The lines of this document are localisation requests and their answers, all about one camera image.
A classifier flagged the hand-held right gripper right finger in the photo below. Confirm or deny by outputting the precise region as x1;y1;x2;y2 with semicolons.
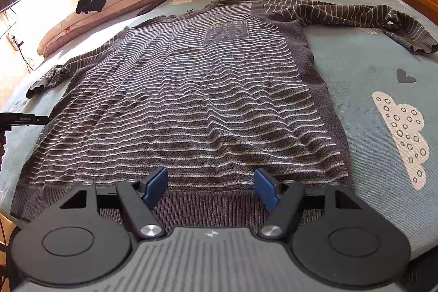
255;168;362;239

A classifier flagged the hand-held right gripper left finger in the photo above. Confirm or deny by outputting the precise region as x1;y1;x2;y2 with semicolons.
60;167;169;239

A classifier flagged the grey striped sweater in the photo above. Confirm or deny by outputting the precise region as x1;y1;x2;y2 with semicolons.
10;0;438;235

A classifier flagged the black smartphone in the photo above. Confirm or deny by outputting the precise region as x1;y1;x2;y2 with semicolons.
136;3;156;18

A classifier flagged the black wall cable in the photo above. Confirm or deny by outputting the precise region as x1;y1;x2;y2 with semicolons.
0;10;35;74

